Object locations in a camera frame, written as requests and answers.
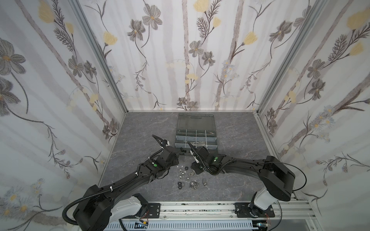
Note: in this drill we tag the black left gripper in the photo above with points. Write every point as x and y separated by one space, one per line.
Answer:
166 151

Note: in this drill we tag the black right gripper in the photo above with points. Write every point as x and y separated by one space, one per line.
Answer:
199 157

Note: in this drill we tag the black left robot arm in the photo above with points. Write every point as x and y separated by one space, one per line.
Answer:
93 211

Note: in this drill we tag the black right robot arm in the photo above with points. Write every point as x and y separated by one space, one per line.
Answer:
278 180

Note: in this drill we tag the green plastic organizer box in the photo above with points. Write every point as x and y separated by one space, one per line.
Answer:
198 129

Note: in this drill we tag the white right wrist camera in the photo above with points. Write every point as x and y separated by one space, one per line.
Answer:
195 156

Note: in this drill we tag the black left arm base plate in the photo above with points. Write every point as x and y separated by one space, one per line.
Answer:
153 210

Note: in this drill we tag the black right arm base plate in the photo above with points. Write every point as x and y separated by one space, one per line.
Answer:
243 210

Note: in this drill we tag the white slotted cable duct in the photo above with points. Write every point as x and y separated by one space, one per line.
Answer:
182 225

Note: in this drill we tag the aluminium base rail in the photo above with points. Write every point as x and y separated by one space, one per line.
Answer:
219 210

